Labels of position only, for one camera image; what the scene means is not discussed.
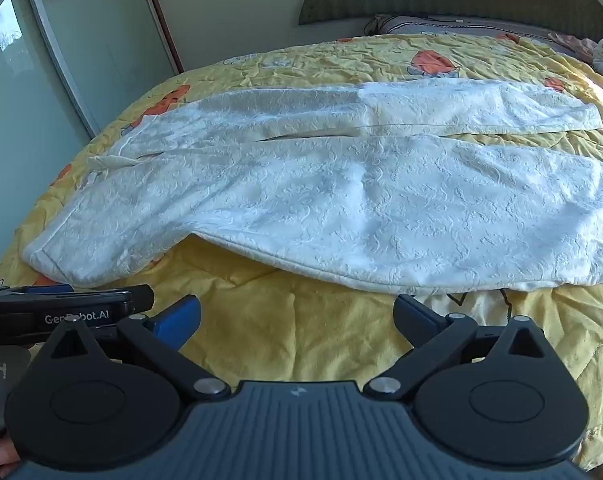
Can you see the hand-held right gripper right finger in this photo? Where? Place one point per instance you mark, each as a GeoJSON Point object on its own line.
{"type": "Point", "coordinates": [410, 316]}

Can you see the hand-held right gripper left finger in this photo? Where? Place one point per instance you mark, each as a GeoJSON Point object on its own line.
{"type": "Point", "coordinates": [179, 321]}

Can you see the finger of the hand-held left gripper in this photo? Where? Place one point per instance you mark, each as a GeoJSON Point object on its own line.
{"type": "Point", "coordinates": [49, 288]}
{"type": "Point", "coordinates": [141, 297]}

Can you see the white textured towel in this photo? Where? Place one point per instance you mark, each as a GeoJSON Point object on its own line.
{"type": "Point", "coordinates": [331, 200]}

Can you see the yellow carrot print blanket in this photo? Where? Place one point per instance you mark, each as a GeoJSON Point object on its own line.
{"type": "Point", "coordinates": [291, 320]}

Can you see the glass sliding wardrobe door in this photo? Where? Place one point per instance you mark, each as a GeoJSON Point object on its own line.
{"type": "Point", "coordinates": [111, 35]}
{"type": "Point", "coordinates": [16, 110]}

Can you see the brown wooden wardrobe trim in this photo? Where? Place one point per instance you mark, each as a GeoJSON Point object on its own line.
{"type": "Point", "coordinates": [164, 20]}

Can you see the grey patterned pillow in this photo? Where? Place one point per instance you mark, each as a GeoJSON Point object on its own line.
{"type": "Point", "coordinates": [456, 27]}

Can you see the pink cloth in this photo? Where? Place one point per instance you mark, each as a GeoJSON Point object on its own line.
{"type": "Point", "coordinates": [576, 45]}

